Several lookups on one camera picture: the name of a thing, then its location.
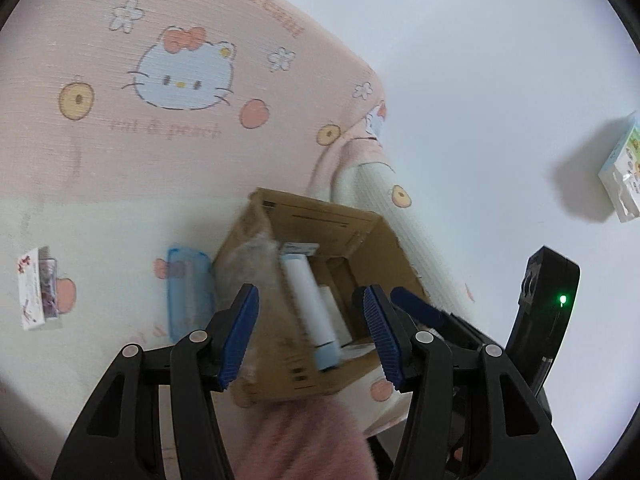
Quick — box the white paper tube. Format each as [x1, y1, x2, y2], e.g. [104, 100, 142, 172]
[317, 284, 353, 348]

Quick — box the brown cardboard box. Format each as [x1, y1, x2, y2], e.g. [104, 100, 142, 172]
[212, 187, 431, 403]

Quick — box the person's pink fuzzy clothing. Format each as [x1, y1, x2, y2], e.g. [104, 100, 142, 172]
[235, 395, 381, 480]

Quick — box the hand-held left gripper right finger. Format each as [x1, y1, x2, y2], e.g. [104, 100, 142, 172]
[351, 284, 576, 480]

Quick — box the pink cat printed blanket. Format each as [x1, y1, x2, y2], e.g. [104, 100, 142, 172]
[0, 0, 476, 461]

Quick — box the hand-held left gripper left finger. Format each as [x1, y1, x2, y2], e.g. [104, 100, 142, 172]
[50, 283, 261, 480]

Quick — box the blue translucent phone case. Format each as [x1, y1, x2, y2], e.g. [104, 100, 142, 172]
[166, 246, 216, 343]

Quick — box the small white photo card box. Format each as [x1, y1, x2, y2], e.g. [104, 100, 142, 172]
[16, 246, 63, 332]

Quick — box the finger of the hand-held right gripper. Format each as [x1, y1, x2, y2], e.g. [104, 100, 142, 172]
[390, 287, 505, 347]

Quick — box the white roll with blue end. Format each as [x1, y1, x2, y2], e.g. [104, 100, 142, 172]
[279, 254, 343, 373]

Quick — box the white printed tissue pack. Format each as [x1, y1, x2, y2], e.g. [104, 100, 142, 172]
[597, 112, 640, 223]

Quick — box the clear plastic wrap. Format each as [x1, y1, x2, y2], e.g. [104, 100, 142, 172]
[215, 230, 281, 386]

